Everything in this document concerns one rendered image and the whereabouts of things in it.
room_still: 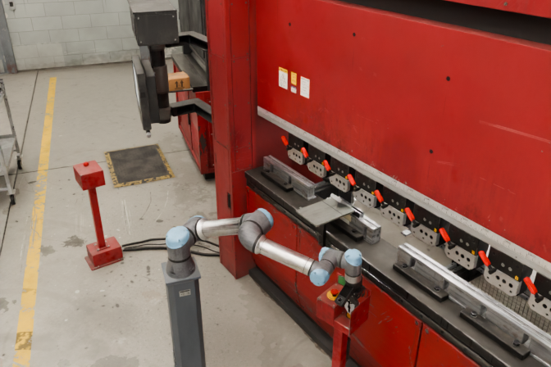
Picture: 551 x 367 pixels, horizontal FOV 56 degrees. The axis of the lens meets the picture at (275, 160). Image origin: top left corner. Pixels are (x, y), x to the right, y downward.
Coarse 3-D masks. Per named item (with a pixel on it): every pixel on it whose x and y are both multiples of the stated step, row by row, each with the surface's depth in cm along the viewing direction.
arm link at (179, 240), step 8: (168, 232) 263; (176, 232) 263; (184, 232) 262; (192, 232) 267; (168, 240) 259; (176, 240) 258; (184, 240) 260; (192, 240) 266; (168, 248) 261; (176, 248) 259; (184, 248) 261; (168, 256) 265; (176, 256) 261; (184, 256) 263
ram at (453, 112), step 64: (256, 0) 307; (320, 0) 259; (320, 64) 271; (384, 64) 233; (448, 64) 204; (512, 64) 182; (320, 128) 285; (384, 128) 243; (448, 128) 212; (512, 128) 188; (448, 192) 220; (512, 192) 194; (512, 256) 201
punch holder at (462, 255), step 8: (456, 232) 222; (464, 232) 218; (456, 240) 223; (464, 240) 219; (472, 240) 216; (480, 240) 214; (448, 248) 228; (456, 248) 224; (464, 248) 220; (472, 248) 217; (480, 248) 216; (448, 256) 229; (456, 256) 225; (464, 256) 221; (472, 256) 217; (464, 264) 222; (472, 264) 218; (480, 264) 222
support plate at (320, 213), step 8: (328, 200) 292; (304, 208) 284; (312, 208) 284; (320, 208) 284; (328, 208) 284; (336, 208) 284; (344, 208) 284; (304, 216) 276; (312, 216) 276; (320, 216) 276; (328, 216) 276; (336, 216) 276; (320, 224) 270
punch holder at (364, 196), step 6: (360, 174) 266; (360, 180) 267; (366, 180) 263; (372, 180) 259; (360, 186) 268; (366, 186) 265; (372, 186) 260; (378, 186) 260; (354, 192) 273; (360, 192) 269; (366, 192) 265; (360, 198) 270; (366, 198) 267; (372, 198) 262; (366, 204) 268; (372, 204) 263; (378, 204) 266
